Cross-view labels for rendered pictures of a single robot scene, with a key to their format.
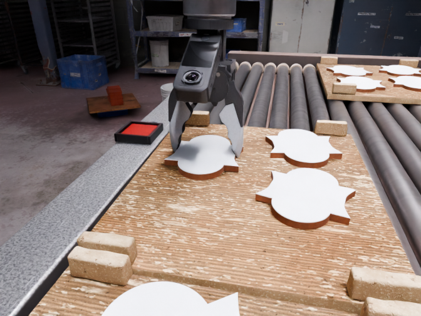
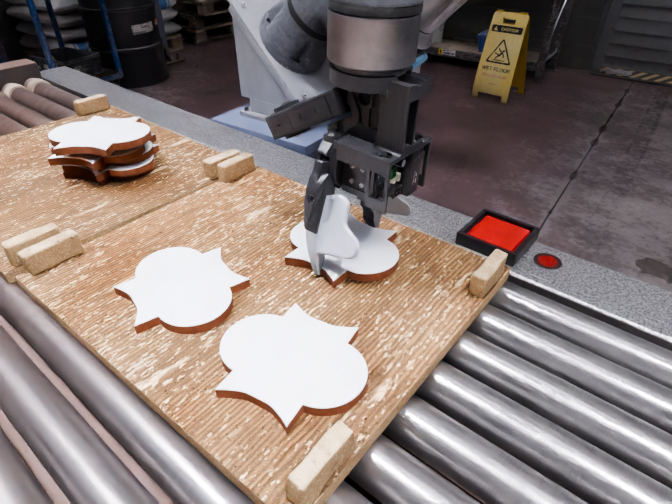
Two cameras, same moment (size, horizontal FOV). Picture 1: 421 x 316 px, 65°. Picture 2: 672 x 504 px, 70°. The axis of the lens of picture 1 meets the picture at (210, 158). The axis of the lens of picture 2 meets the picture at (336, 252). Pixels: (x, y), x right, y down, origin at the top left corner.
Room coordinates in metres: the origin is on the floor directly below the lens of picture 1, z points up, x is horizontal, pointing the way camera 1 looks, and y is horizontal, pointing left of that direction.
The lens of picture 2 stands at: (0.69, -0.39, 1.26)
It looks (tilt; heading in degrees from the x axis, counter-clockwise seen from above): 36 degrees down; 118
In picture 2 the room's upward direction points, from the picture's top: straight up
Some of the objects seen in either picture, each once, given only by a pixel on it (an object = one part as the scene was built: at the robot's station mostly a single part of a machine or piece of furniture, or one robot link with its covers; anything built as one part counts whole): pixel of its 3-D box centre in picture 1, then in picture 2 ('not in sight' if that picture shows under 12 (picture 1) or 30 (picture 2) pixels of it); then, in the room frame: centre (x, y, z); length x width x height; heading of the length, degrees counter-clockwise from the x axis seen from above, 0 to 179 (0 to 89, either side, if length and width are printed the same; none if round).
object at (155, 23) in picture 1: (165, 22); not in sight; (5.10, 0.64, 0.74); 0.44 x 0.36 x 0.20; 69
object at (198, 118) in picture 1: (195, 118); (489, 272); (0.65, 0.03, 0.95); 0.06 x 0.02 x 0.03; 79
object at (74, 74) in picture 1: (84, 71); not in sight; (4.49, 1.69, 0.19); 0.50 x 0.41 x 0.37; 76
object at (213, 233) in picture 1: (251, 182); (266, 277); (0.43, -0.06, 0.93); 0.41 x 0.35 x 0.02; 169
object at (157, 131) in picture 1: (140, 131); (497, 235); (0.63, 0.15, 0.92); 0.08 x 0.08 x 0.02; 78
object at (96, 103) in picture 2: not in sight; (91, 104); (-0.14, 0.19, 0.95); 0.06 x 0.02 x 0.03; 77
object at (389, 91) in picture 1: (379, 76); not in sight; (1.03, -0.53, 0.94); 0.41 x 0.35 x 0.04; 168
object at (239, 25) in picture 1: (227, 24); not in sight; (5.03, -0.24, 0.72); 0.50 x 0.38 x 0.16; 76
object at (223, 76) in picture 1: (209, 61); (372, 133); (0.52, 0.00, 1.09); 0.09 x 0.08 x 0.12; 169
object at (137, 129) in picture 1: (140, 132); (497, 236); (0.63, 0.15, 0.92); 0.06 x 0.06 x 0.01; 78
